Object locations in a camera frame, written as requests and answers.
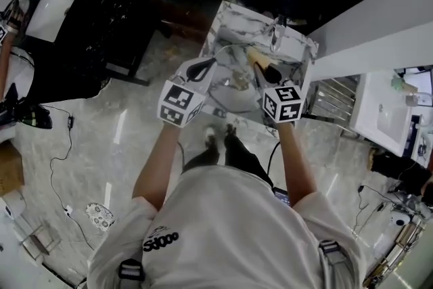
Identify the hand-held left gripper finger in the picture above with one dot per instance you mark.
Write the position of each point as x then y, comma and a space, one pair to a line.
208, 78
189, 66

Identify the black screen device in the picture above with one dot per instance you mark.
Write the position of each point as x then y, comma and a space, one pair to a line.
282, 196

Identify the white marble sink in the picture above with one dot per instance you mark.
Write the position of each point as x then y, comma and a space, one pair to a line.
236, 20

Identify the metal bar rack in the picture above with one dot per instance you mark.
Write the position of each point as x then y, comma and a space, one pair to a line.
333, 94

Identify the black marble sink table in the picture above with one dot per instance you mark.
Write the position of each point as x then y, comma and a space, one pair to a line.
101, 30

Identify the person's white t-shirt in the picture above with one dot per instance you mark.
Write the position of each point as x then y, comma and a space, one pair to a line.
230, 230

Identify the white sink table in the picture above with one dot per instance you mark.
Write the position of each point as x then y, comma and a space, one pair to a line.
382, 111

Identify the green utensil cup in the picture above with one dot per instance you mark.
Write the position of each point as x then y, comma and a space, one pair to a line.
399, 84

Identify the white power strip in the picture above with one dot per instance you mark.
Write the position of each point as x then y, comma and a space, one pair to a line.
68, 210

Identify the person's shoe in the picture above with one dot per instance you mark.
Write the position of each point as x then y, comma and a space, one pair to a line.
211, 137
230, 130

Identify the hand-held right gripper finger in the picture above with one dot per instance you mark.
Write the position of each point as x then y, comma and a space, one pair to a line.
280, 78
262, 78

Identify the small metal frame stand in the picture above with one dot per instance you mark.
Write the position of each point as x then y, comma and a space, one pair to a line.
34, 240

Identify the person's left forearm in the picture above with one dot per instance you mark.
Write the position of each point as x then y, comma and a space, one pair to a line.
155, 169

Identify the yellow sponge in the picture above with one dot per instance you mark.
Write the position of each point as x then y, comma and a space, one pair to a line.
258, 57

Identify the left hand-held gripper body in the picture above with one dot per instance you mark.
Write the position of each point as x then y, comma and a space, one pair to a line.
179, 101

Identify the small brown cardboard box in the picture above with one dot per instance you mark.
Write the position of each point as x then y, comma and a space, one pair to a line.
10, 169

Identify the white rectangular basin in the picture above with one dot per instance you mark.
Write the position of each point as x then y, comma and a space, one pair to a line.
50, 13

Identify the chrome sink faucet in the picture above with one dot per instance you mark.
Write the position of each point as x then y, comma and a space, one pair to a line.
277, 34

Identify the patterned round plate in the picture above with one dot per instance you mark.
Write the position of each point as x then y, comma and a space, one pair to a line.
99, 216

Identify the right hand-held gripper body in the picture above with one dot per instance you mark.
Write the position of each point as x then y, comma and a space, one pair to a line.
282, 103

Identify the person's black trousers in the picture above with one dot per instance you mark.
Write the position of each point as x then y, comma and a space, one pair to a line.
243, 159

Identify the person's right forearm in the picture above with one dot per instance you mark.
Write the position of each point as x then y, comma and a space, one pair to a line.
297, 166

